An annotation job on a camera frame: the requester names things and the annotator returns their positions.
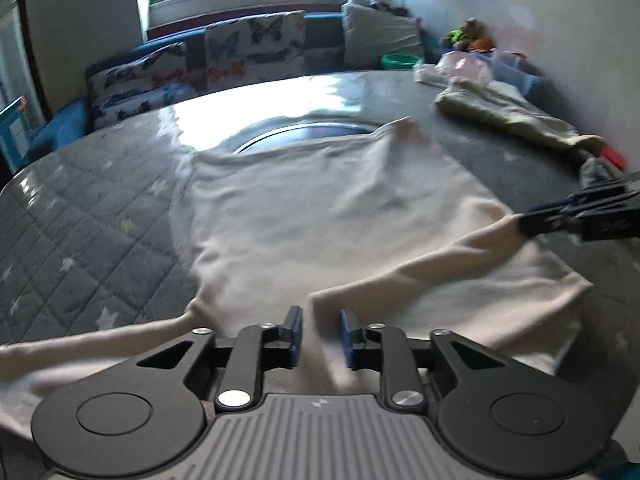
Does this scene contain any grey knitted glove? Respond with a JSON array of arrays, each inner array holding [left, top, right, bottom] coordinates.
[[579, 155, 622, 192]]

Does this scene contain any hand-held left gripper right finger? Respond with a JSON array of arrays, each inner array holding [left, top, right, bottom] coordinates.
[[339, 308, 507, 414]]

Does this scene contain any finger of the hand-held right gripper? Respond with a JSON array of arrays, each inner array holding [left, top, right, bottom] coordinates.
[[529, 172, 640, 217], [516, 204, 640, 243]]

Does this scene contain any blue sofa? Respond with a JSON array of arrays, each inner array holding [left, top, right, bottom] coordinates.
[[27, 10, 451, 166]]

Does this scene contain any white paper sheet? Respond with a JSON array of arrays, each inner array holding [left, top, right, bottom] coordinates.
[[490, 80, 527, 100]]

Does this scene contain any yellow green floral cloth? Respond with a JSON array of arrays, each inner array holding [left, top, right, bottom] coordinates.
[[434, 80, 607, 153]]

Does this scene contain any red box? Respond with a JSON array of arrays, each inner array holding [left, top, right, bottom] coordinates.
[[600, 145, 629, 171]]

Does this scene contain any large butterfly print cushion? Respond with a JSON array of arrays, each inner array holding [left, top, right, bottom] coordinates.
[[205, 10, 307, 93]]

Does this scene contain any round black induction cooker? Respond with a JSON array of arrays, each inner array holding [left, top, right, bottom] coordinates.
[[232, 116, 377, 154]]

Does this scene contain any cream long-sleeve sweatshirt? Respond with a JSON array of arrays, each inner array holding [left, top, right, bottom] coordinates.
[[0, 115, 595, 443]]

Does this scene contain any blue small chair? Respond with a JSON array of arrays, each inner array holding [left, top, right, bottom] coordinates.
[[0, 95, 42, 173]]

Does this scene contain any green bowl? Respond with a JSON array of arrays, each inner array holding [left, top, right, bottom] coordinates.
[[381, 52, 424, 71]]

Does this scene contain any clear plastic container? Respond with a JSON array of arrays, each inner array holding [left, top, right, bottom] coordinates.
[[480, 50, 549, 94]]

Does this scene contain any teddy bear toy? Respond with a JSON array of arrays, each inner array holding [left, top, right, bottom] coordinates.
[[442, 17, 483, 53]]

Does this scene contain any grey quilted table cover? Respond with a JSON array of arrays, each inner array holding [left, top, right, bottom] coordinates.
[[0, 69, 640, 411]]

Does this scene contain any grey cushion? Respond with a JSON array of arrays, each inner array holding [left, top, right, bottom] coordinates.
[[342, 4, 426, 68]]

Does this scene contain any pink plastic bag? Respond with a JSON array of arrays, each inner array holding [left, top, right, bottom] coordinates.
[[414, 52, 496, 87]]

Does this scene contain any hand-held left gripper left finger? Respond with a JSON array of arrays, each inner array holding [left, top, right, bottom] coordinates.
[[134, 305, 305, 414]]

